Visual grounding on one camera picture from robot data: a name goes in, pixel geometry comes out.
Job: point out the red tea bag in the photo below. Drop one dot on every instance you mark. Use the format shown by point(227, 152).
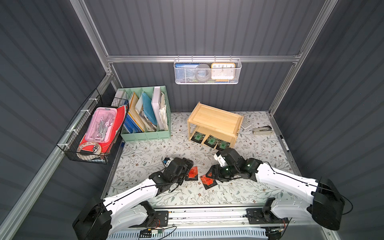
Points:
point(193, 174)
point(208, 183)

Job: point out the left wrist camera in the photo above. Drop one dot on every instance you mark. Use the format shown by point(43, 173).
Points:
point(166, 162)

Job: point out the white mesh wall basket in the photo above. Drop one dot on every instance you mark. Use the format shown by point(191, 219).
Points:
point(209, 61)

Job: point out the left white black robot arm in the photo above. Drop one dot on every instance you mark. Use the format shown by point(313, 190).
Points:
point(101, 218)

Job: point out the yellow white clock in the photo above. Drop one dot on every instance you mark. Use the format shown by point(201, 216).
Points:
point(223, 71)

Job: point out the grey tape roll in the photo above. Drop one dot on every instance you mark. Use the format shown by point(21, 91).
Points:
point(203, 73)

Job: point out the black marker pen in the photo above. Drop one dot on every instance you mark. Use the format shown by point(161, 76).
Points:
point(284, 143)

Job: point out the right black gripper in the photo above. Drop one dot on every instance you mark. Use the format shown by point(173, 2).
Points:
point(217, 173)

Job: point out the clear tape roll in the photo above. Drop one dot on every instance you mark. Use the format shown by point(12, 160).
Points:
point(90, 147)

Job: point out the teal folder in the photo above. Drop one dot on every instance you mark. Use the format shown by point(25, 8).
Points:
point(148, 109)

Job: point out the blue box in basket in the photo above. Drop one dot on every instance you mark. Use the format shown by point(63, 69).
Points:
point(185, 73)

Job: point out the black wire basket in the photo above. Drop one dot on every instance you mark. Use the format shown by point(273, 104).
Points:
point(75, 133)

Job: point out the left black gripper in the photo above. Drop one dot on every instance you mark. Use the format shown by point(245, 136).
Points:
point(184, 169)

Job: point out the green file organizer box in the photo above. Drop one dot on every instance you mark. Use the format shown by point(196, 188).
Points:
point(136, 126)

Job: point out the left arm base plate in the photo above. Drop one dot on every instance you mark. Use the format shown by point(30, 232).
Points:
point(159, 218)

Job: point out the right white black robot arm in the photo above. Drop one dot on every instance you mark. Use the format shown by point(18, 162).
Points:
point(317, 199)

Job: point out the grey stapler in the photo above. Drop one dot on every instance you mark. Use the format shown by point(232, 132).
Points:
point(265, 130)

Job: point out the red tea bag bottom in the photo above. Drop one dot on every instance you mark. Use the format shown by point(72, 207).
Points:
point(208, 183)

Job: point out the wooden two-tier shelf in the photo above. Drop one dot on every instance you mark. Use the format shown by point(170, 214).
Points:
point(215, 122)

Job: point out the pink plastic tool case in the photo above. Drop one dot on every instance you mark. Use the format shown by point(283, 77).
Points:
point(101, 125)

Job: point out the white calculator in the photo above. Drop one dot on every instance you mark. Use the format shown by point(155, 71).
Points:
point(246, 124)

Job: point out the green tea bag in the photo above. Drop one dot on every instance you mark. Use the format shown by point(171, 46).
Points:
point(198, 137)
point(211, 141)
point(222, 145)

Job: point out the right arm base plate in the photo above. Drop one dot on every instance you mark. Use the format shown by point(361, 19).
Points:
point(258, 216)

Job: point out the white binder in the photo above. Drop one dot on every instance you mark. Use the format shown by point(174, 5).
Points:
point(156, 104)

